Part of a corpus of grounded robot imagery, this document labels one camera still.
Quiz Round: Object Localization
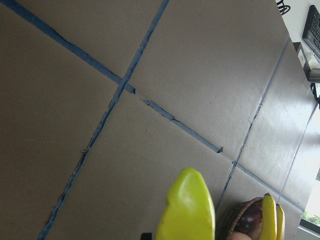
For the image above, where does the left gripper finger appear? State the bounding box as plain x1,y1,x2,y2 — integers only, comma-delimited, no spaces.
140,232,153,240

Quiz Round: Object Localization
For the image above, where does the yellow banana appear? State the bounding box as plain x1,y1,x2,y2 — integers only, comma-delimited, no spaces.
276,204,286,240
258,193,277,240
155,168,216,240

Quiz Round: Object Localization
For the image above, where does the brown wicker basket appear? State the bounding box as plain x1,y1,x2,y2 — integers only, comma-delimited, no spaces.
215,197,263,240

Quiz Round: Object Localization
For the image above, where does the pale green pink apple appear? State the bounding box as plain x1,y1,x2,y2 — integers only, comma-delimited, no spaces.
230,231,260,240

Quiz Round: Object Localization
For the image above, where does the dark red apple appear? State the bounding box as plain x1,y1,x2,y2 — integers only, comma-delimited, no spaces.
235,200,262,234

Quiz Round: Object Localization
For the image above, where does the black label box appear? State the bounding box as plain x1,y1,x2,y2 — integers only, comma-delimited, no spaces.
293,42,320,84

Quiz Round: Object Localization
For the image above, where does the black keyboard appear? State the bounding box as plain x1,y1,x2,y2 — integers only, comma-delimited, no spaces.
302,5,320,58

